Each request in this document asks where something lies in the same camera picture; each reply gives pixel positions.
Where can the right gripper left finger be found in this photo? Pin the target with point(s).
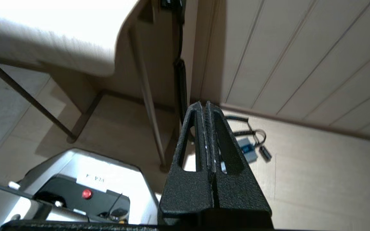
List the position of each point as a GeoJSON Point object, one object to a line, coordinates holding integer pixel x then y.
{"type": "Point", "coordinates": [188, 189]}

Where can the blue grey device box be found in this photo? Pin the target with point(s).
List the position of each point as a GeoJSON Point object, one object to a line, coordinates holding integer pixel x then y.
{"type": "Point", "coordinates": [247, 150]}

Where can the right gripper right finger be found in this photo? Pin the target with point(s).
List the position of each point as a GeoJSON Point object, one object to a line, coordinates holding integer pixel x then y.
{"type": "Point", "coordinates": [239, 189]}

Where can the brown metal table leg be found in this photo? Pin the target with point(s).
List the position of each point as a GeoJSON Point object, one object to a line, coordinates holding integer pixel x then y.
{"type": "Point", "coordinates": [87, 117]}
{"type": "Point", "coordinates": [148, 102]}
{"type": "Point", "coordinates": [27, 96]}

